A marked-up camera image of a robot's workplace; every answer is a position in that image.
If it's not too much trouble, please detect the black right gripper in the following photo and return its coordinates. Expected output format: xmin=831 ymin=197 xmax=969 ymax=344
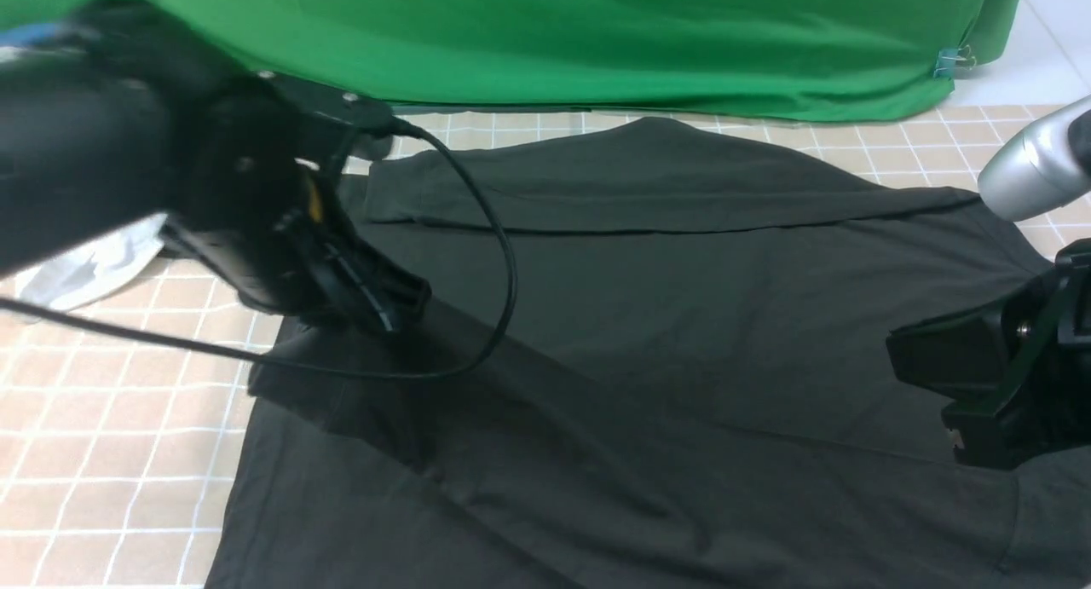
xmin=886 ymin=240 xmax=1090 ymax=471

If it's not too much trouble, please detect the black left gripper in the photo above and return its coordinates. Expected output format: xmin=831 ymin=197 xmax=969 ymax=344
xmin=163 ymin=70 xmax=431 ymax=333

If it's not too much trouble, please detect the dark gray long-sleeve shirt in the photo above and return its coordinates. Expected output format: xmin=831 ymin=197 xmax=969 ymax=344
xmin=206 ymin=118 xmax=1088 ymax=588

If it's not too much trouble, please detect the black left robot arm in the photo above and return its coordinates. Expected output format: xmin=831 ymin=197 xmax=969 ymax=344
xmin=1 ymin=0 xmax=431 ymax=332

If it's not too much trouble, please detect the white crumpled garment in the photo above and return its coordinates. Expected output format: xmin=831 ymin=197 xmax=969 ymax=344
xmin=14 ymin=213 xmax=167 ymax=312

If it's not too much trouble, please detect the blue binder clip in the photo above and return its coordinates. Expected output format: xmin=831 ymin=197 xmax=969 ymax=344
xmin=932 ymin=45 xmax=978 ymax=79

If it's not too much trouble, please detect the green backdrop cloth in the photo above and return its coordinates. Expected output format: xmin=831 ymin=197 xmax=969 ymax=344
xmin=1 ymin=0 xmax=1019 ymax=123

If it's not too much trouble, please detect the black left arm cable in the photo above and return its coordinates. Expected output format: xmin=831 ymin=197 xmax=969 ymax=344
xmin=0 ymin=120 xmax=518 ymax=380

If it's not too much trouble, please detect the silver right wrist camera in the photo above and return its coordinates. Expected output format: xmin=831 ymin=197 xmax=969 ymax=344
xmin=978 ymin=96 xmax=1090 ymax=223

